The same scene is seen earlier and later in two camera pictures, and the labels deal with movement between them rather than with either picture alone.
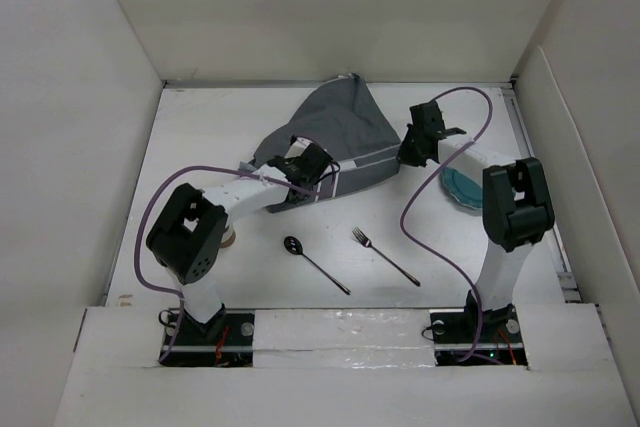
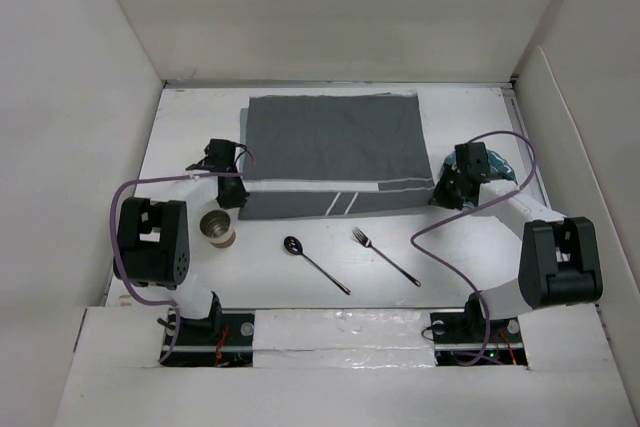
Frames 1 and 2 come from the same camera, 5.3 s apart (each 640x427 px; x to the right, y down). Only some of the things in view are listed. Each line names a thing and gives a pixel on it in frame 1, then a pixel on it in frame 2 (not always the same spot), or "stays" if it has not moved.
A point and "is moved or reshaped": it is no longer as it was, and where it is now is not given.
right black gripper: x=404 y=154 → x=441 y=197
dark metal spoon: x=294 y=246 stays
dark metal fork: x=368 y=243 stays
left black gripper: x=287 y=160 → x=236 y=200
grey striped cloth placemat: x=342 y=119 is moved or reshaped
